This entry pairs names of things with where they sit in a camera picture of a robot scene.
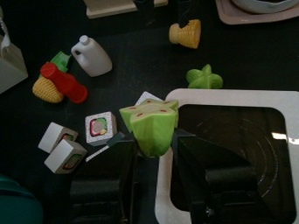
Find sushi roll block pink centre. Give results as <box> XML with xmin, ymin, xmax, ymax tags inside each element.
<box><xmin>84</xmin><ymin>111</ymin><xmax>117</xmax><ymax>147</ymax></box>

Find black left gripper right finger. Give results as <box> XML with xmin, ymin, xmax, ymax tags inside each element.
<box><xmin>171</xmin><ymin>128</ymin><xmax>273</xmax><ymax>224</ymax></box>

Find grey white box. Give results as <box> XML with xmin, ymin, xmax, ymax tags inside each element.
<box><xmin>0</xmin><ymin>17</ymin><xmax>29</xmax><ymax>95</ymax></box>

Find pink square plate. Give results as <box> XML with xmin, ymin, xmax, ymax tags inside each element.
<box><xmin>213</xmin><ymin>0</ymin><xmax>299</xmax><ymax>25</ymax></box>

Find large green starfruit piece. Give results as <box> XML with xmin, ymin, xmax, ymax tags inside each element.
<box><xmin>117</xmin><ymin>98</ymin><xmax>180</xmax><ymax>158</ymax></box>

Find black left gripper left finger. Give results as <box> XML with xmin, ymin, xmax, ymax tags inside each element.
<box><xmin>69</xmin><ymin>133</ymin><xmax>137</xmax><ymax>224</ymax></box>

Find small white carton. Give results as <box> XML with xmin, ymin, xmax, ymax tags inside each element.
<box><xmin>37</xmin><ymin>122</ymin><xmax>80</xmax><ymax>154</ymax></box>

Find red toy ketchup bottle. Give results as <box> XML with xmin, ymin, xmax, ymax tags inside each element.
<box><xmin>40</xmin><ymin>61</ymin><xmax>89</xmax><ymax>105</ymax></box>

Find white toy milk jug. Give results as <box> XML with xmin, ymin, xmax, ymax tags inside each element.
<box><xmin>69</xmin><ymin>34</ymin><xmax>113</xmax><ymax>78</ymax></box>

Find white toy stove with black top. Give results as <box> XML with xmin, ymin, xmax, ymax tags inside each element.
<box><xmin>153</xmin><ymin>87</ymin><xmax>299</xmax><ymax>224</ymax></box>

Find yellow corn half with leaves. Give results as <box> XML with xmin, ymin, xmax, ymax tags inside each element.
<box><xmin>32</xmin><ymin>51</ymin><xmax>72</xmax><ymax>104</ymax></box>

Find small brown-white carton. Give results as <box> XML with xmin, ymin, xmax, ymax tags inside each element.
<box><xmin>42</xmin><ymin>139</ymin><xmax>89</xmax><ymax>175</ymax></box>

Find pale blue bowl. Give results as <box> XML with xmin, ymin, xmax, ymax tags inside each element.
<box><xmin>229</xmin><ymin>0</ymin><xmax>299</xmax><ymax>15</ymax></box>

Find teal round object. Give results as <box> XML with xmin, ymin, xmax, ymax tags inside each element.
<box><xmin>0</xmin><ymin>174</ymin><xmax>44</xmax><ymax>224</ymax></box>

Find small white toy knife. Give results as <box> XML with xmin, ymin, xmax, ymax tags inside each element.
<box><xmin>84</xmin><ymin>131</ymin><xmax>127</xmax><ymax>163</ymax></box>

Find small green starfruit piece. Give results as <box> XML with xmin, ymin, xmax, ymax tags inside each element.
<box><xmin>184</xmin><ymin>64</ymin><xmax>224</xmax><ymax>90</ymax></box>

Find white sushi roll block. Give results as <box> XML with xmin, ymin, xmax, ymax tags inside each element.
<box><xmin>135</xmin><ymin>91</ymin><xmax>164</xmax><ymax>106</ymax></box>

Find beige box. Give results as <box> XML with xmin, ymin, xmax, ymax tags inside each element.
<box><xmin>81</xmin><ymin>0</ymin><xmax>169</xmax><ymax>20</ymax></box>

